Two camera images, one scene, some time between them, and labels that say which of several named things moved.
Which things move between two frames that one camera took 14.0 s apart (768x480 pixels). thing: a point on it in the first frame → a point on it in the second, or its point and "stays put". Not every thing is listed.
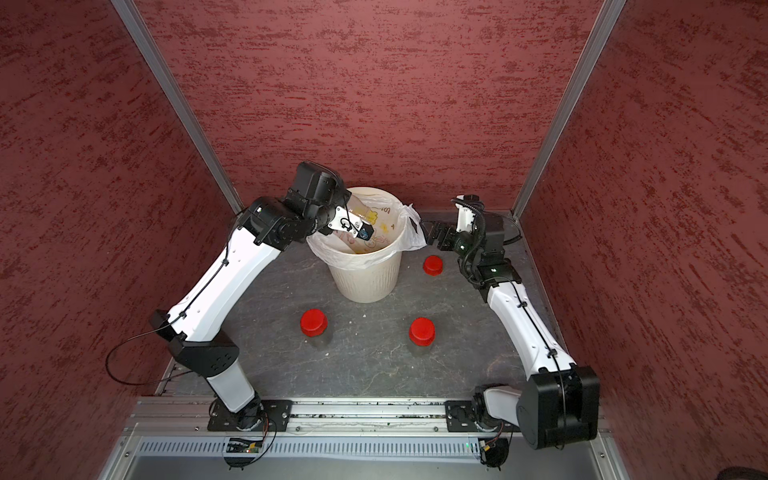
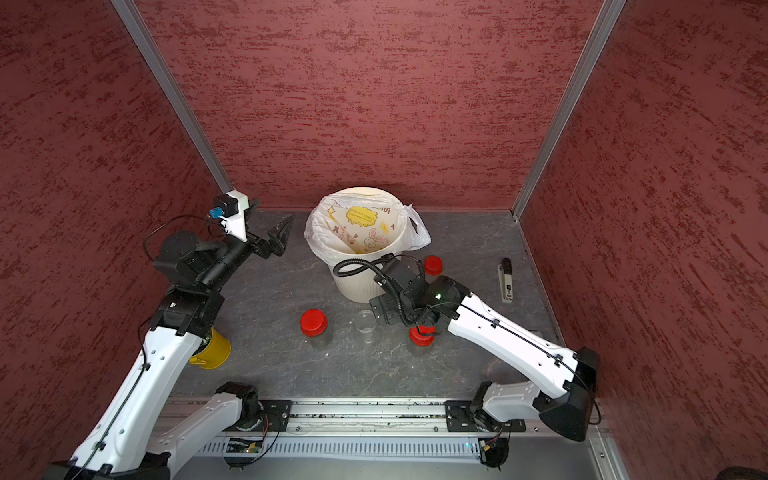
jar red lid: x=433 y=265 stays put
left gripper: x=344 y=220 → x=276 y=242
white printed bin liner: x=395 y=228 stays put
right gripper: x=449 y=230 → x=387 y=300
